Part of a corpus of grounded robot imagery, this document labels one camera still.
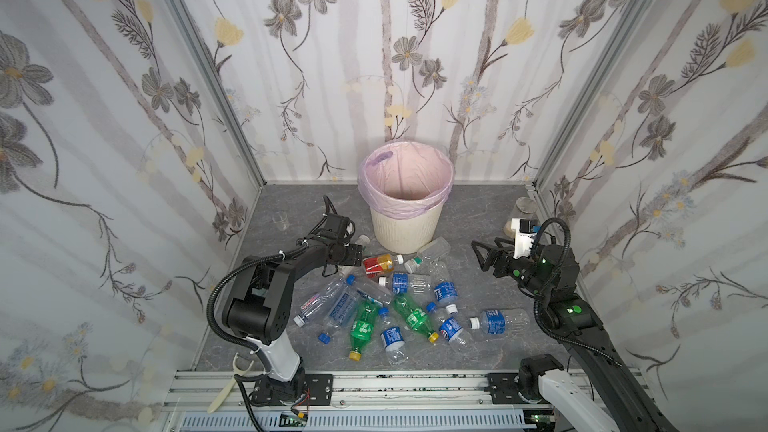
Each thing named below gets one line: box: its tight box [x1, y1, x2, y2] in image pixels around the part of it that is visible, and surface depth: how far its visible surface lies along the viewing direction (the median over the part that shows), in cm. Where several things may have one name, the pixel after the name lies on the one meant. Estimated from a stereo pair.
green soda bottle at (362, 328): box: [349, 300, 379, 362], surface depth 81 cm
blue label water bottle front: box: [379, 307, 409, 366], surface depth 80 cm
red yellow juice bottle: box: [363, 254, 394, 278], surface depth 94 cm
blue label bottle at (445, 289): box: [434, 264, 459, 315], surface depth 88 cm
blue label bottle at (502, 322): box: [468, 309, 532, 337], surface depth 82 cm
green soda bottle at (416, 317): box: [393, 293, 440, 343], surface depth 83 cm
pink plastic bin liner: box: [358, 141, 454, 219], surface depth 95 cm
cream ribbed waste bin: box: [371, 202, 444, 254], surface depth 91 cm
